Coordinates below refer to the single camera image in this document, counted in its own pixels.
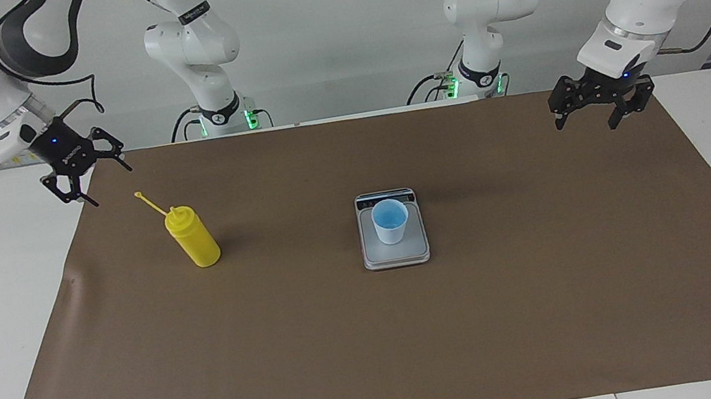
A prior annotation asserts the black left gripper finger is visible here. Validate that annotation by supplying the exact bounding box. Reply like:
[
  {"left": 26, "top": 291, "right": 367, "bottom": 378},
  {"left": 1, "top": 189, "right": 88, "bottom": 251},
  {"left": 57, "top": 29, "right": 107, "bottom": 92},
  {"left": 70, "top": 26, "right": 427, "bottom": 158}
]
[
  {"left": 545, "top": 74, "right": 594, "bottom": 132},
  {"left": 603, "top": 78, "right": 662, "bottom": 131}
]

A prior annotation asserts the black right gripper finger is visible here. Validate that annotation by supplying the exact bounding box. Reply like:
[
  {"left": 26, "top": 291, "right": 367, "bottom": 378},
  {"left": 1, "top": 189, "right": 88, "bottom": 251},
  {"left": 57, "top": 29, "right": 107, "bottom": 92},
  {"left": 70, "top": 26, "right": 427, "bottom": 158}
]
[
  {"left": 42, "top": 166, "right": 101, "bottom": 215},
  {"left": 87, "top": 122, "right": 132, "bottom": 176}
]

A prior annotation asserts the yellow squeeze bottle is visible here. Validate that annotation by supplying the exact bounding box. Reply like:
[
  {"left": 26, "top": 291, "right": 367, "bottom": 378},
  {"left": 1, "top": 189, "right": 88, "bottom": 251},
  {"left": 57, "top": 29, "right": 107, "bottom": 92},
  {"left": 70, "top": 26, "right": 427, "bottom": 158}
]
[{"left": 133, "top": 180, "right": 224, "bottom": 278}]

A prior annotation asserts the light blue plastic cup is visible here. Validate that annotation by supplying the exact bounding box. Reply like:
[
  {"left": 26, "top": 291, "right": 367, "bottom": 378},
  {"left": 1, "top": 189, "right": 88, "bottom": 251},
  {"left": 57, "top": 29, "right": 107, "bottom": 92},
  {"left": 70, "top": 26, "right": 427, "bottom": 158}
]
[{"left": 369, "top": 197, "right": 414, "bottom": 247}]

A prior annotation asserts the silver digital kitchen scale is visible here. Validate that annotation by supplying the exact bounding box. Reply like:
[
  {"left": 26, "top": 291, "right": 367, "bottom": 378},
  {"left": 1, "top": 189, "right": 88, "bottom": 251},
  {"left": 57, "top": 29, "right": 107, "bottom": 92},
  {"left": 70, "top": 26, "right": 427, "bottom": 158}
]
[{"left": 353, "top": 184, "right": 433, "bottom": 274}]

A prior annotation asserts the brown paper mat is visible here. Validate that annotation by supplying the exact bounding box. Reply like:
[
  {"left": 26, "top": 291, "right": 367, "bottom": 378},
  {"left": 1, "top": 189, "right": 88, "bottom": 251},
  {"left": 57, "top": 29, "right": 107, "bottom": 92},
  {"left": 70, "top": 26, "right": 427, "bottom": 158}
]
[{"left": 0, "top": 58, "right": 711, "bottom": 399}]

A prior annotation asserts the white wall outlet box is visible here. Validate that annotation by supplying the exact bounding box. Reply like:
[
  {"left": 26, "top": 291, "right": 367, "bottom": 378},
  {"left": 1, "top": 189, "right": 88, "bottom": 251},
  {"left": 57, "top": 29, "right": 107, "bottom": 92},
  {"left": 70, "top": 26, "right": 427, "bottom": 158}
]
[{"left": 0, "top": 128, "right": 58, "bottom": 169}]

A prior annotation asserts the black base cable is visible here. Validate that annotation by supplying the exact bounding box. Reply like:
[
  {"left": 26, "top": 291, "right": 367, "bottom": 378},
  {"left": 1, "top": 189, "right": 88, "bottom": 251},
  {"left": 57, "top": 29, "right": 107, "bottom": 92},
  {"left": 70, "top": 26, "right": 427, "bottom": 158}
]
[
  {"left": 167, "top": 105, "right": 207, "bottom": 144},
  {"left": 398, "top": 39, "right": 475, "bottom": 106}
]

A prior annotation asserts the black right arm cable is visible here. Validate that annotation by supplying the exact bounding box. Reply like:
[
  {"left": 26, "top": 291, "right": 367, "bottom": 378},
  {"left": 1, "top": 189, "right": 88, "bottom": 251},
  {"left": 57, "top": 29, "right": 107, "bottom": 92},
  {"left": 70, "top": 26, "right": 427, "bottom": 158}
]
[{"left": 26, "top": 68, "right": 106, "bottom": 127}]

